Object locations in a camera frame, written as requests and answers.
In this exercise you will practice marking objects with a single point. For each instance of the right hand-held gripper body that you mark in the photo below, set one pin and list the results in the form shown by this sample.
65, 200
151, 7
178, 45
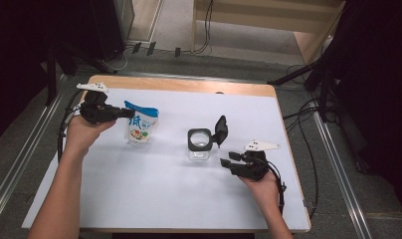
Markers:
253, 167

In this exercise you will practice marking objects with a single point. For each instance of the person's left hand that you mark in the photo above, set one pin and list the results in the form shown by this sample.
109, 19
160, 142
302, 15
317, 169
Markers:
81, 136

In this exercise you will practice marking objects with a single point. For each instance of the blue and white pouch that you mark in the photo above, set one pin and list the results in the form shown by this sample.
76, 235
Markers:
141, 127

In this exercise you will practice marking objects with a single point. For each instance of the clear jar with black lid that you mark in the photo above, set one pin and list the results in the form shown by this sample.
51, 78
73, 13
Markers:
199, 139

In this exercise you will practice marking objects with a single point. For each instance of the person's right hand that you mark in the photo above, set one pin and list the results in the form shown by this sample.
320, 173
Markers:
265, 191

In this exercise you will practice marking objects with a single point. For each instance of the wooden shelf unit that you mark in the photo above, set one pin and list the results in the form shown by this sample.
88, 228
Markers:
255, 20

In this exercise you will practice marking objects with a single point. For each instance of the black metal stand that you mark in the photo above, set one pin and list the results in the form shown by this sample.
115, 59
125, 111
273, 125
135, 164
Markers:
323, 83
51, 73

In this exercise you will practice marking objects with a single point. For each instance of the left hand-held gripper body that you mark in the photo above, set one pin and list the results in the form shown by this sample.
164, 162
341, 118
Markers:
98, 113

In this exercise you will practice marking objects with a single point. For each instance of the metal floor rail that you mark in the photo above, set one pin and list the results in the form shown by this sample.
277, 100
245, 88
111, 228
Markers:
20, 162
341, 179

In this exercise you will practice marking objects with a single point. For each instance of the small black block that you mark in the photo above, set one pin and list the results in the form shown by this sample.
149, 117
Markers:
136, 47
151, 48
177, 52

